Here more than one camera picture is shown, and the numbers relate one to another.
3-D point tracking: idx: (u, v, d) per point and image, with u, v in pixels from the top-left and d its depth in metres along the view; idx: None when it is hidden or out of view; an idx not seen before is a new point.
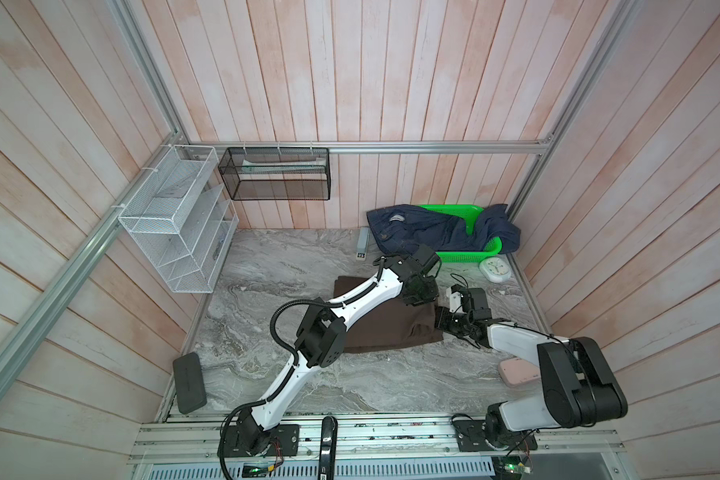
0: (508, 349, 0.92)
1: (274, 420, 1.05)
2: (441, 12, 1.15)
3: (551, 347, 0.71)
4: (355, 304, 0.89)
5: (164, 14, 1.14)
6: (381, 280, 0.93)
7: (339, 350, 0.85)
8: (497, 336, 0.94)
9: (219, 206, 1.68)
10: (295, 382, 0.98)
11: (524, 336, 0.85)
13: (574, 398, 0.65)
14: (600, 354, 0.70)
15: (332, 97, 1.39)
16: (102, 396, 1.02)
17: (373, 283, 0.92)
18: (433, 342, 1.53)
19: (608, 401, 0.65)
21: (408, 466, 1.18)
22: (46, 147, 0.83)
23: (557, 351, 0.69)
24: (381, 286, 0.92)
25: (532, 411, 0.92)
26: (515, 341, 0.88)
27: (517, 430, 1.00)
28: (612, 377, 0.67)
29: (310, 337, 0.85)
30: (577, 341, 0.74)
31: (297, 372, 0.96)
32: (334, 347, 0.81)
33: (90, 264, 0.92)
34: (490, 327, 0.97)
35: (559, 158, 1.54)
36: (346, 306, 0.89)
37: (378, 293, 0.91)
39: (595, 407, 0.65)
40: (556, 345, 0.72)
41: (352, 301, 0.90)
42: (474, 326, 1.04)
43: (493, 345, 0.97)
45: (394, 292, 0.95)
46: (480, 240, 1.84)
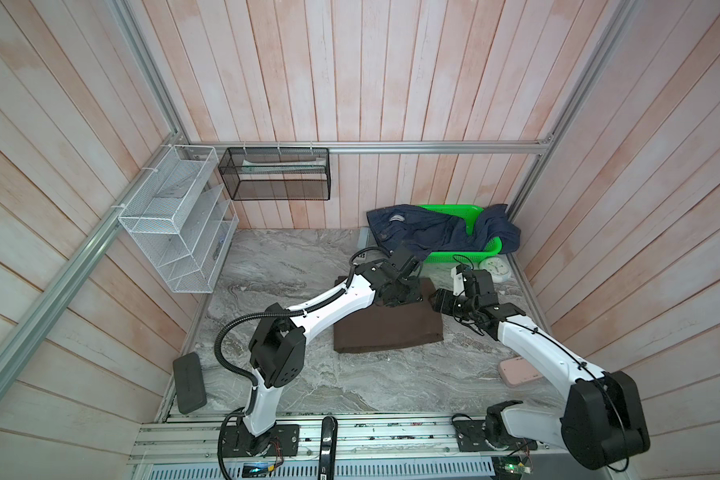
0: (523, 353, 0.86)
1: (261, 427, 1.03)
2: (440, 12, 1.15)
3: (587, 390, 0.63)
4: (317, 312, 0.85)
5: (164, 14, 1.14)
6: (350, 288, 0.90)
7: (296, 365, 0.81)
8: (511, 338, 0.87)
9: (219, 206, 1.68)
10: (262, 398, 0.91)
11: (551, 358, 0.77)
13: (605, 446, 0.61)
14: (636, 392, 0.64)
15: (332, 97, 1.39)
16: (102, 396, 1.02)
17: (341, 290, 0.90)
18: (435, 341, 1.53)
19: (637, 444, 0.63)
21: (408, 466, 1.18)
22: (46, 147, 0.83)
23: (595, 396, 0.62)
24: (350, 293, 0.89)
25: (537, 427, 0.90)
26: (537, 355, 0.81)
27: (518, 433, 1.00)
28: (641, 417, 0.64)
29: (268, 351, 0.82)
30: (611, 378, 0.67)
31: (259, 390, 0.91)
32: (290, 361, 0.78)
33: (90, 264, 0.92)
34: (501, 322, 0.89)
35: (559, 158, 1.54)
36: (308, 313, 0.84)
37: (345, 303, 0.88)
39: (625, 451, 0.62)
40: (592, 385, 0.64)
41: (314, 309, 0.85)
42: (481, 314, 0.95)
43: (502, 341, 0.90)
45: (363, 302, 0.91)
46: (480, 240, 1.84)
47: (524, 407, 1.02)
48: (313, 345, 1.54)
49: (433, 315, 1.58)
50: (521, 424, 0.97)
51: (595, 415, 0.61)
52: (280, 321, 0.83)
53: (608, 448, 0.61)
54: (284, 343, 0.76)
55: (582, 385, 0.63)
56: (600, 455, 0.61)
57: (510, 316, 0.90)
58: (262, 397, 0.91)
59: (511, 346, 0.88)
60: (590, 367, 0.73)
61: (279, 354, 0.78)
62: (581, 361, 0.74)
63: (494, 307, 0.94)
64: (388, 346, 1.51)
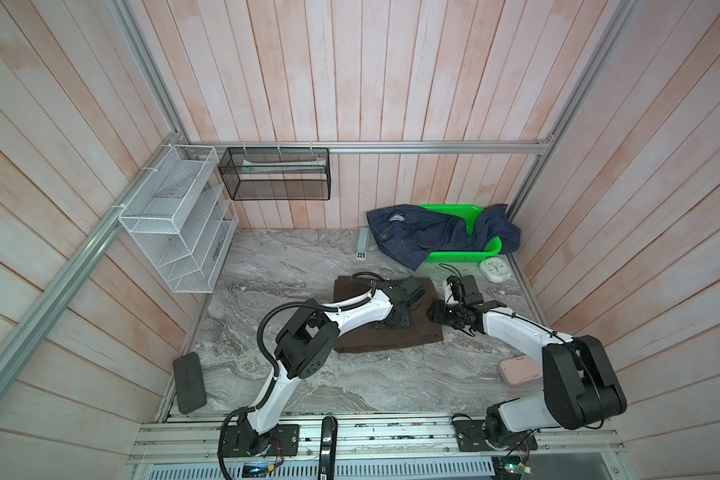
0: (507, 339, 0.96)
1: (267, 424, 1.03)
2: (441, 12, 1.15)
3: (557, 351, 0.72)
4: (348, 313, 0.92)
5: (164, 13, 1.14)
6: (374, 298, 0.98)
7: (321, 360, 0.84)
8: (493, 327, 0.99)
9: (219, 206, 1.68)
10: (279, 390, 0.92)
11: (526, 332, 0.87)
13: (579, 404, 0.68)
14: (604, 356, 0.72)
15: (332, 97, 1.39)
16: (102, 396, 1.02)
17: (366, 298, 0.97)
18: (435, 341, 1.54)
19: (611, 402, 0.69)
21: (408, 466, 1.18)
22: (45, 146, 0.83)
23: (564, 356, 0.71)
24: (373, 303, 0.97)
25: (531, 410, 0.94)
26: (515, 335, 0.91)
27: (514, 423, 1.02)
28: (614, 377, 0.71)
29: (295, 343, 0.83)
30: (581, 342, 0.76)
31: (279, 382, 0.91)
32: (320, 351, 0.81)
33: (90, 264, 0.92)
34: (484, 313, 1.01)
35: (559, 159, 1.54)
36: (341, 312, 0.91)
37: (370, 309, 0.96)
39: (601, 411, 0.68)
40: (562, 348, 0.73)
41: (346, 309, 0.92)
42: (468, 311, 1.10)
43: (489, 332, 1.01)
45: (382, 311, 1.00)
46: (480, 240, 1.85)
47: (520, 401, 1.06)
48: None
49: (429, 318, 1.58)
50: (517, 413, 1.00)
51: (565, 371, 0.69)
52: (318, 314, 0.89)
53: (583, 406, 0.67)
54: (321, 334, 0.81)
55: (553, 346, 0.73)
56: (575, 413, 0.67)
57: (493, 308, 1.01)
58: (279, 389, 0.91)
59: (496, 336, 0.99)
60: (560, 335, 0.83)
61: (313, 341, 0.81)
62: (553, 331, 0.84)
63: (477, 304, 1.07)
64: (388, 345, 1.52)
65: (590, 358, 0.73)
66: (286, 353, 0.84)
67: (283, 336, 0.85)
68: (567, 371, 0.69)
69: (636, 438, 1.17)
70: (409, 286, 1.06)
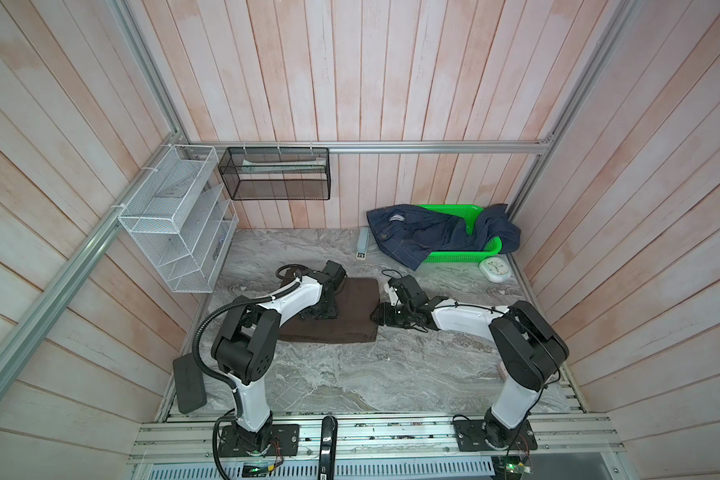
0: (459, 328, 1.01)
1: (259, 423, 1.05)
2: (440, 12, 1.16)
3: (500, 324, 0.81)
4: (283, 299, 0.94)
5: (164, 13, 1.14)
6: (305, 280, 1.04)
7: (268, 355, 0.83)
8: (444, 321, 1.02)
9: (219, 206, 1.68)
10: (248, 395, 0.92)
11: (470, 314, 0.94)
13: (535, 362, 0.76)
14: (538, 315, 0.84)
15: (332, 97, 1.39)
16: (102, 396, 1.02)
17: (297, 283, 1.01)
18: (364, 341, 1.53)
19: (558, 351, 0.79)
21: (408, 466, 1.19)
22: (46, 147, 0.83)
23: (507, 325, 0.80)
24: (304, 285, 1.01)
25: (514, 395, 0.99)
26: (464, 320, 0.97)
27: (502, 412, 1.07)
28: (551, 330, 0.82)
29: (237, 346, 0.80)
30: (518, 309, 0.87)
31: (241, 390, 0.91)
32: (264, 344, 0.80)
33: (91, 264, 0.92)
34: (433, 310, 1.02)
35: (559, 158, 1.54)
36: (276, 300, 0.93)
37: (303, 292, 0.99)
39: (554, 365, 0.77)
40: (504, 320, 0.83)
41: (280, 296, 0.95)
42: (419, 314, 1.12)
43: (442, 327, 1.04)
45: (314, 295, 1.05)
46: (480, 240, 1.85)
47: None
48: (313, 345, 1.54)
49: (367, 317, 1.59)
50: (505, 406, 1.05)
51: (512, 337, 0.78)
52: (251, 309, 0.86)
53: (536, 362, 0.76)
54: (261, 326, 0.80)
55: (494, 322, 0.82)
56: (533, 371, 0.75)
57: (439, 304, 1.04)
58: (245, 396, 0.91)
59: (447, 327, 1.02)
60: (499, 307, 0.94)
61: (255, 336, 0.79)
62: (492, 307, 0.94)
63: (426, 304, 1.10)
64: (319, 339, 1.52)
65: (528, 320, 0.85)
66: (228, 359, 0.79)
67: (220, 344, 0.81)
68: (514, 337, 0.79)
69: (637, 438, 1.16)
70: (329, 269, 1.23)
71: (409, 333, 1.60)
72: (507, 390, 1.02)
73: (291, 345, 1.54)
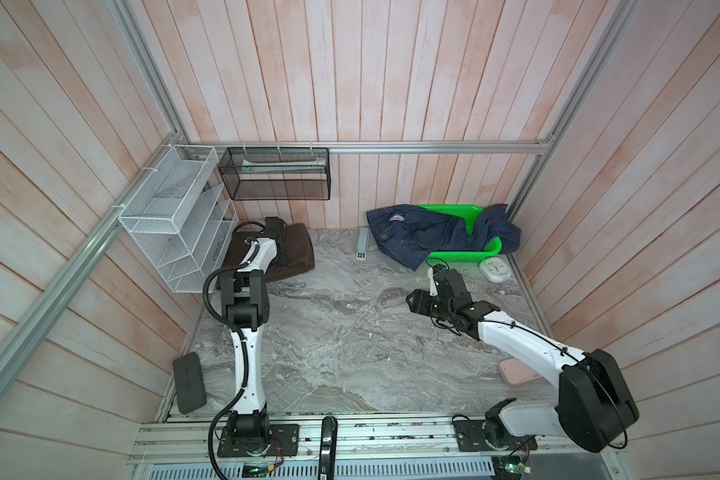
0: (507, 350, 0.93)
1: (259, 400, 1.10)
2: (441, 11, 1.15)
3: (574, 375, 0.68)
4: (255, 261, 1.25)
5: (164, 13, 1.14)
6: (259, 243, 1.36)
7: (267, 301, 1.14)
8: (490, 337, 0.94)
9: (219, 206, 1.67)
10: (254, 350, 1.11)
11: (532, 347, 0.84)
13: (603, 428, 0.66)
14: (616, 369, 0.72)
15: (332, 97, 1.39)
16: (101, 396, 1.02)
17: (257, 247, 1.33)
18: (306, 269, 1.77)
19: (628, 416, 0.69)
21: (408, 466, 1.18)
22: (45, 146, 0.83)
23: (583, 380, 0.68)
24: (264, 244, 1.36)
25: (536, 420, 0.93)
26: (520, 348, 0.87)
27: (513, 424, 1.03)
28: (627, 392, 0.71)
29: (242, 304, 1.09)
30: (597, 360, 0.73)
31: (248, 342, 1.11)
32: (262, 296, 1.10)
33: (91, 264, 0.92)
34: (480, 323, 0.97)
35: (559, 159, 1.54)
36: (250, 263, 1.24)
37: (266, 249, 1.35)
39: (620, 429, 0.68)
40: (578, 370, 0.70)
41: (252, 259, 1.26)
42: (460, 318, 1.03)
43: (485, 341, 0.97)
45: (272, 250, 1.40)
46: (480, 240, 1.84)
47: (519, 404, 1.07)
48: (313, 345, 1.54)
49: (305, 250, 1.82)
50: (517, 419, 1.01)
51: (587, 396, 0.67)
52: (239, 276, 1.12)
53: (607, 429, 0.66)
54: (255, 284, 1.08)
55: (569, 372, 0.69)
56: (599, 437, 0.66)
57: (482, 318, 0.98)
58: (254, 348, 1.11)
59: (492, 343, 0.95)
60: (571, 351, 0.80)
61: (253, 292, 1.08)
62: (562, 347, 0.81)
63: (470, 307, 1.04)
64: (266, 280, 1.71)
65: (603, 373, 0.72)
66: (240, 315, 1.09)
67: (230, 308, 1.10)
68: (590, 396, 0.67)
69: (636, 438, 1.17)
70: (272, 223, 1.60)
71: (409, 333, 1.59)
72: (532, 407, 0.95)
73: (291, 345, 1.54)
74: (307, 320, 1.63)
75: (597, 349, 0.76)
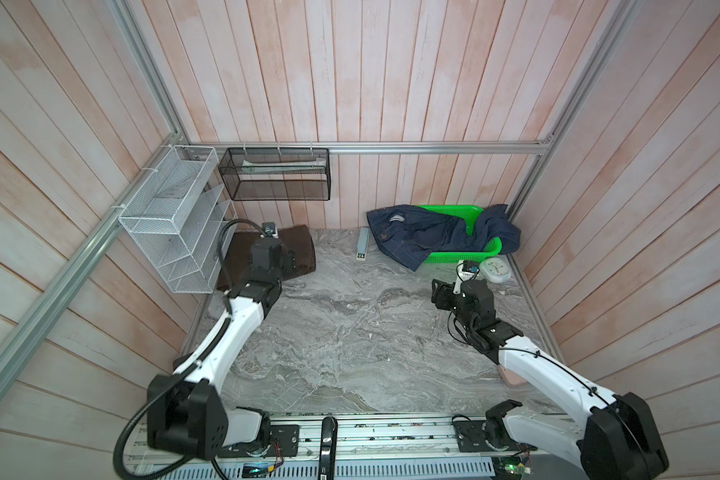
0: (528, 378, 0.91)
1: (255, 431, 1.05)
2: (441, 12, 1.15)
3: (602, 420, 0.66)
4: (214, 355, 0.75)
5: (164, 13, 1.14)
6: (238, 310, 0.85)
7: (221, 423, 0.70)
8: (512, 362, 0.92)
9: (219, 206, 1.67)
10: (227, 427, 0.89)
11: (556, 382, 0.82)
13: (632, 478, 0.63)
14: (649, 414, 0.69)
15: (332, 97, 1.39)
16: (101, 397, 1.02)
17: (229, 318, 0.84)
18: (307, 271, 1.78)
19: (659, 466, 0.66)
21: (408, 466, 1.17)
22: (46, 147, 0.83)
23: (612, 425, 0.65)
24: (237, 318, 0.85)
25: (546, 439, 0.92)
26: (543, 381, 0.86)
27: (521, 440, 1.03)
28: (657, 441, 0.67)
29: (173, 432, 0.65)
30: (625, 401, 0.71)
31: None
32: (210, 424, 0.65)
33: (91, 264, 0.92)
34: (501, 348, 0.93)
35: (559, 159, 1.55)
36: (203, 361, 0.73)
37: (244, 320, 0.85)
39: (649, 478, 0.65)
40: (606, 415, 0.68)
41: (208, 353, 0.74)
42: (480, 338, 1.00)
43: (505, 365, 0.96)
45: (255, 318, 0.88)
46: (480, 240, 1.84)
47: (525, 414, 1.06)
48: (313, 345, 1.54)
49: (305, 250, 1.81)
50: (525, 433, 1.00)
51: (616, 443, 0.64)
52: (178, 385, 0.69)
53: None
54: (196, 410, 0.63)
55: (597, 416, 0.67)
56: None
57: (507, 342, 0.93)
58: None
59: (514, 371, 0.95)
60: (601, 392, 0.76)
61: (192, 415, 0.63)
62: (591, 385, 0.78)
63: (491, 330, 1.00)
64: None
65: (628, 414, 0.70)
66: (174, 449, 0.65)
67: (157, 439, 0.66)
68: (619, 444, 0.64)
69: None
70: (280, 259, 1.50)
71: (409, 333, 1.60)
72: (537, 424, 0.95)
73: (291, 345, 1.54)
74: (307, 320, 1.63)
75: (627, 393, 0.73)
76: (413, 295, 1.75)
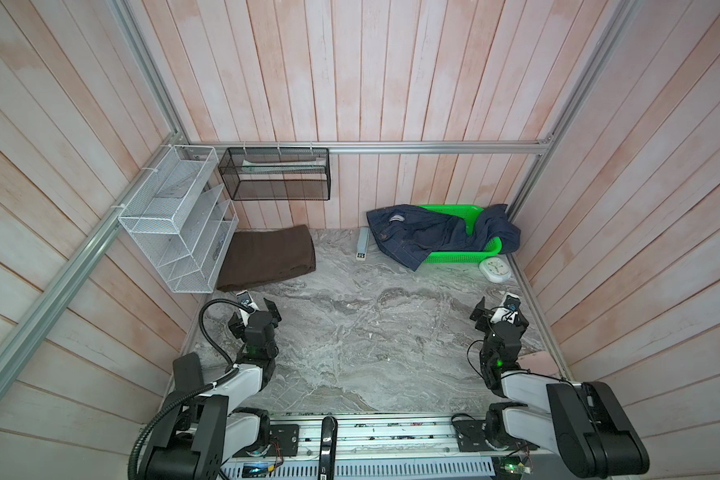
0: (522, 395, 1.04)
1: (254, 433, 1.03)
2: (440, 12, 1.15)
3: (564, 390, 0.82)
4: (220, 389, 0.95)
5: (164, 13, 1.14)
6: (241, 369, 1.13)
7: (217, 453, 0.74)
8: (512, 386, 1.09)
9: (219, 206, 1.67)
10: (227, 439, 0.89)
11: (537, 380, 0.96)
13: (591, 444, 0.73)
14: (615, 402, 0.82)
15: (332, 97, 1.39)
16: (102, 397, 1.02)
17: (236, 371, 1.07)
18: (307, 270, 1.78)
19: (631, 450, 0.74)
21: (408, 466, 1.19)
22: (45, 147, 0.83)
23: (570, 394, 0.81)
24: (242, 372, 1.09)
25: (538, 430, 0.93)
26: (529, 386, 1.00)
27: (520, 438, 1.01)
28: (628, 426, 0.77)
29: (173, 455, 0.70)
30: (592, 387, 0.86)
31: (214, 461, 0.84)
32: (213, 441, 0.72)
33: (91, 264, 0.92)
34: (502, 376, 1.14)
35: (559, 159, 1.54)
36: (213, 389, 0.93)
37: (246, 375, 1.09)
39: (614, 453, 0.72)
40: (570, 389, 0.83)
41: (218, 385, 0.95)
42: (490, 374, 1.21)
43: (509, 393, 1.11)
45: (253, 382, 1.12)
46: (480, 240, 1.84)
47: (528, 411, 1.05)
48: (313, 345, 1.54)
49: (305, 250, 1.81)
50: (520, 427, 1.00)
51: (574, 408, 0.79)
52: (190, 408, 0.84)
53: (593, 446, 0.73)
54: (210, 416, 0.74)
55: (558, 384, 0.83)
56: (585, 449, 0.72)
57: (507, 372, 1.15)
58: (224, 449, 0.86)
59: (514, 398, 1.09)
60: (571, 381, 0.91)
61: (201, 428, 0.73)
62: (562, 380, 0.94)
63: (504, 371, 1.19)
64: (268, 279, 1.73)
65: (601, 404, 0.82)
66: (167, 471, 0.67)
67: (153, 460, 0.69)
68: (576, 409, 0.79)
69: None
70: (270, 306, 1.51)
71: (409, 333, 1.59)
72: (532, 417, 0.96)
73: (291, 345, 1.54)
74: (307, 320, 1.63)
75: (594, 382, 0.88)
76: (413, 294, 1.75)
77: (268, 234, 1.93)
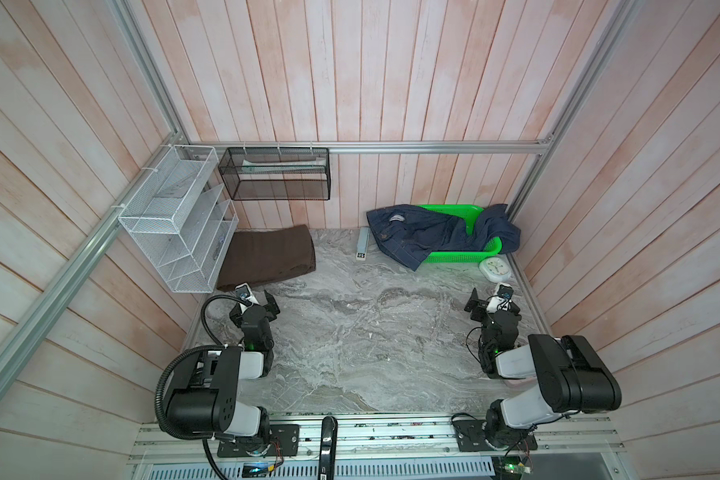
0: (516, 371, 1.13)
1: (255, 425, 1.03)
2: (440, 12, 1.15)
3: (542, 337, 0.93)
4: None
5: (164, 13, 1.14)
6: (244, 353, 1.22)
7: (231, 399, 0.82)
8: (506, 366, 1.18)
9: (219, 206, 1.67)
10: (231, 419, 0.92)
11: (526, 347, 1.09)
13: (566, 373, 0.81)
14: (590, 348, 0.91)
15: (332, 97, 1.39)
16: (102, 396, 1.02)
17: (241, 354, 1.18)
18: (307, 270, 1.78)
19: (602, 383, 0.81)
21: (408, 466, 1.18)
22: (46, 147, 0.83)
23: (547, 340, 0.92)
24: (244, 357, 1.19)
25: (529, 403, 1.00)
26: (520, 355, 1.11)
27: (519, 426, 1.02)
28: (600, 364, 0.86)
29: (190, 399, 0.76)
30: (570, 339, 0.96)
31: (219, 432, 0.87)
32: (228, 384, 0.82)
33: (90, 264, 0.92)
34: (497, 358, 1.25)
35: (559, 159, 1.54)
36: None
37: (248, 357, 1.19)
39: (587, 384, 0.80)
40: (548, 338, 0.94)
41: None
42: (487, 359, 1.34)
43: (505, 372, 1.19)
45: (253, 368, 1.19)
46: (480, 240, 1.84)
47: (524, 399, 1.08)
48: (313, 345, 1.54)
49: (305, 250, 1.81)
50: (515, 408, 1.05)
51: (550, 349, 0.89)
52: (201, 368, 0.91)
53: (567, 375, 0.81)
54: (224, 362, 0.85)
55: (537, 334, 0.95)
56: (560, 378, 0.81)
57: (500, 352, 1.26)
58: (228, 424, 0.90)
59: (509, 376, 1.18)
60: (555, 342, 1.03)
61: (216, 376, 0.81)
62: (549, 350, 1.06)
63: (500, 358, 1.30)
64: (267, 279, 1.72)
65: (579, 353, 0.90)
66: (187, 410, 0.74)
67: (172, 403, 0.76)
68: (552, 350, 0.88)
69: (636, 438, 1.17)
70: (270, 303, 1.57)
71: (409, 333, 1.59)
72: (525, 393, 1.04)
73: (291, 345, 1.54)
74: (307, 320, 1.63)
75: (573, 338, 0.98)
76: (413, 294, 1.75)
77: (268, 234, 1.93)
